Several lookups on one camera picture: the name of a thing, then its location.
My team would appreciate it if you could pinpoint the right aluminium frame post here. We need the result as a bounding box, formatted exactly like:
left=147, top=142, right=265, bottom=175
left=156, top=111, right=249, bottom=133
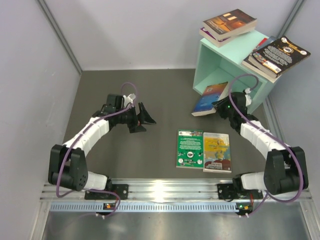
left=276, top=0, right=306, bottom=38

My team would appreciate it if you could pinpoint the black back cover book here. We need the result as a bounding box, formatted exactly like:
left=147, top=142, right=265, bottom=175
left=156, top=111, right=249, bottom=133
left=248, top=35, right=311, bottom=79

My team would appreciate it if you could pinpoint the red Treehouse book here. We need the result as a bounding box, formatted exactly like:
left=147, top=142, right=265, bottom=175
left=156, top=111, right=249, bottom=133
left=252, top=37, right=268, bottom=53

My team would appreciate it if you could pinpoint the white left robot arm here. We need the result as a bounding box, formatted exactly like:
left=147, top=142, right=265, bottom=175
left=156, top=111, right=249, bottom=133
left=48, top=93, right=156, bottom=199

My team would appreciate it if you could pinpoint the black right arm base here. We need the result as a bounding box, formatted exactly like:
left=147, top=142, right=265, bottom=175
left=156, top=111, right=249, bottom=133
left=216, top=183, right=264, bottom=202

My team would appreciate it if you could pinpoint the yellow blue cover book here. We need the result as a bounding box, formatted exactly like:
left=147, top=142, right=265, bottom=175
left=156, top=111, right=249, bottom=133
left=203, top=132, right=232, bottom=174

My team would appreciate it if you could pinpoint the blue starry night book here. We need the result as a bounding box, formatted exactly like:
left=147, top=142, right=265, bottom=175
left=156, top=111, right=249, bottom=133
left=241, top=36, right=282, bottom=83

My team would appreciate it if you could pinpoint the Edward Tulane dark book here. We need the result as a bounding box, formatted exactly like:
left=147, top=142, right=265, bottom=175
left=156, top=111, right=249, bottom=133
left=202, top=9, right=258, bottom=41

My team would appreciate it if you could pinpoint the aluminium corner frame post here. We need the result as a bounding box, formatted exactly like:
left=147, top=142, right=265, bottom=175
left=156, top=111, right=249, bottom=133
left=35, top=0, right=83, bottom=75

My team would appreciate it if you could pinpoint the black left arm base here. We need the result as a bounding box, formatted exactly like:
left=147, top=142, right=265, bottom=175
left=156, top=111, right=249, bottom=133
left=84, top=184, right=129, bottom=200

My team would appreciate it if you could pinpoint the green back cover book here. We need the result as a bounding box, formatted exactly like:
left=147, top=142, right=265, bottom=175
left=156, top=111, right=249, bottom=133
left=176, top=129, right=204, bottom=169

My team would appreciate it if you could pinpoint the orange blue sunset book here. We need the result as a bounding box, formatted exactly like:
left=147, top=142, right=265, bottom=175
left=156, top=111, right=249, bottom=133
left=191, top=82, right=229, bottom=117

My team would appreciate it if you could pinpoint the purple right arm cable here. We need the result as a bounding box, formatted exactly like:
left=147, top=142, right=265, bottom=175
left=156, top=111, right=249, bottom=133
left=228, top=73, right=309, bottom=218

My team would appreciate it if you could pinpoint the mint green cube shelf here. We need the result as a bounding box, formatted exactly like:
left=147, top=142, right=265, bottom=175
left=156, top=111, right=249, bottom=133
left=193, top=30, right=276, bottom=114

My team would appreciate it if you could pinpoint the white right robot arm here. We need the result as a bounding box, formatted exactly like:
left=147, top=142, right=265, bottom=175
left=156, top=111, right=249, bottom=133
left=211, top=92, right=309, bottom=199

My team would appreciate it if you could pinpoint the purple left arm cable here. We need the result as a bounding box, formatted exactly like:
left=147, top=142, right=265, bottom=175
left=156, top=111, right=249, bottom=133
left=55, top=82, right=139, bottom=218

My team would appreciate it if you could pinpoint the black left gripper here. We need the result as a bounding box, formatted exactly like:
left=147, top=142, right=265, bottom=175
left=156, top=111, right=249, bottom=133
left=115, top=101, right=156, bottom=133

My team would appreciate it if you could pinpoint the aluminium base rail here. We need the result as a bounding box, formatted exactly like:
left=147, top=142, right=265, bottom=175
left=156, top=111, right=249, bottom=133
left=37, top=177, right=313, bottom=213

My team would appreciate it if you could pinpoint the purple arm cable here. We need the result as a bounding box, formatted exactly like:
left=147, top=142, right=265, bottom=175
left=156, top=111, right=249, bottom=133
left=55, top=82, right=139, bottom=218
left=228, top=73, right=309, bottom=218

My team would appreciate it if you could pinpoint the purple Roald Dahl book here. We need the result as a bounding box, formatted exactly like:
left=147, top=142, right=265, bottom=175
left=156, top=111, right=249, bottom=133
left=199, top=27, right=233, bottom=48

